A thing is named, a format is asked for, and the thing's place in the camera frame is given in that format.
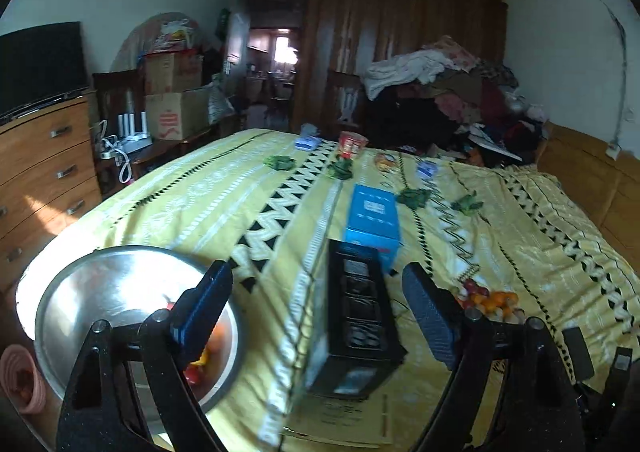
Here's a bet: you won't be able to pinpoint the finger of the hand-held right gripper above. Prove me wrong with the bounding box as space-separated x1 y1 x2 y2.
561 326 597 384
609 346 635 390

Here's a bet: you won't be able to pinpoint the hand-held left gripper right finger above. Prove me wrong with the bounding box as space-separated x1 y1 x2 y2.
401 262 586 452

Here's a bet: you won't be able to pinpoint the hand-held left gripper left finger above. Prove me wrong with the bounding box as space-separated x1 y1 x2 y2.
55 259 235 452

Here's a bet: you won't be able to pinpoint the tangerine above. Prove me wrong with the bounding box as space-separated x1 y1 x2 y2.
206 319 227 354

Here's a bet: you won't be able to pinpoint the toy grapes and oranges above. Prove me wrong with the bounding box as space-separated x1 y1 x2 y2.
449 278 527 324

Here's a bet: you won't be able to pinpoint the steel bowl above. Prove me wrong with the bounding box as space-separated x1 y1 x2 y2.
34 246 249 410

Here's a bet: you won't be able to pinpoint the black printed box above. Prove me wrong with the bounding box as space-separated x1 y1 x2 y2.
304 239 407 400

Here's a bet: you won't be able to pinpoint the blue printed carton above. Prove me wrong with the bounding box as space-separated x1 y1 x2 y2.
344 184 404 276

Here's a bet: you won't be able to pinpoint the flat tan cardboard sheet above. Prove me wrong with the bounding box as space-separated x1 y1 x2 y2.
279 389 397 449

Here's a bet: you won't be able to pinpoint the yellow patterned bedspread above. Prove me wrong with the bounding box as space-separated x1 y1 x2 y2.
47 128 640 452

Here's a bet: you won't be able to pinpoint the orange snack packet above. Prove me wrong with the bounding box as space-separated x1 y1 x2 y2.
374 152 402 174

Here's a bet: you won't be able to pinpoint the wooden headboard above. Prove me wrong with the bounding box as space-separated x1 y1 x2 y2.
536 121 640 285

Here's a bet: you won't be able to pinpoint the dark wooden desk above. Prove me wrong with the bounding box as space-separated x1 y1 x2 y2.
95 124 242 200

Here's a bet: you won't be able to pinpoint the pink basket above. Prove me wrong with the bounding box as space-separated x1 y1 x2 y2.
0 344 47 416

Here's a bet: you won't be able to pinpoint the red instant noodle cup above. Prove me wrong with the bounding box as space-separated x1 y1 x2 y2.
337 130 370 161

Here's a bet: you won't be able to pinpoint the white router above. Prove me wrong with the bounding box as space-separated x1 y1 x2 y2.
116 109 152 154

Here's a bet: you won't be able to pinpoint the large cardboard box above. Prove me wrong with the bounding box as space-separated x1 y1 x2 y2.
144 88 212 141

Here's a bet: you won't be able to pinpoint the wooden dresser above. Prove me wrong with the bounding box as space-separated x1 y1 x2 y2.
0 93 104 295

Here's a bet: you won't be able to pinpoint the pile of clothes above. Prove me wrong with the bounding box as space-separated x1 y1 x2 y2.
361 34 552 169

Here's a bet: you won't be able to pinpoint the small cardboard box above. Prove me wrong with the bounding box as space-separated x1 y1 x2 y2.
143 50 204 96

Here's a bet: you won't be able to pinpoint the white plastic bags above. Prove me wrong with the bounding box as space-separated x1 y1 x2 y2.
147 18 202 54

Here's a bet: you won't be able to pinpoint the brown wooden wardrobe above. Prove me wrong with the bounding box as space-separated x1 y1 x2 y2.
291 0 509 149

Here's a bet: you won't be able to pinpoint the black television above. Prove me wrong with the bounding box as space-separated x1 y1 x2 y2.
0 21 92 127

